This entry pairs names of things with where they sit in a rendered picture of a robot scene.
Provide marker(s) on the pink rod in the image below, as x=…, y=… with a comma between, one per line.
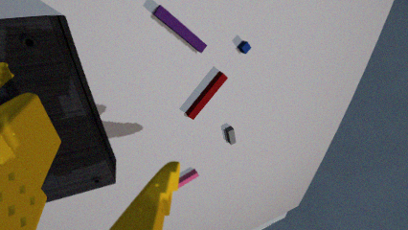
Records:
x=187, y=178

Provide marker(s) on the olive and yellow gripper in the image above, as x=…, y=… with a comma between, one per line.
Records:
x=149, y=208

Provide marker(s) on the purple rod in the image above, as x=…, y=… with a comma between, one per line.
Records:
x=173, y=23

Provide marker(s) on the dark red rod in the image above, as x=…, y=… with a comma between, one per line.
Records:
x=206, y=95

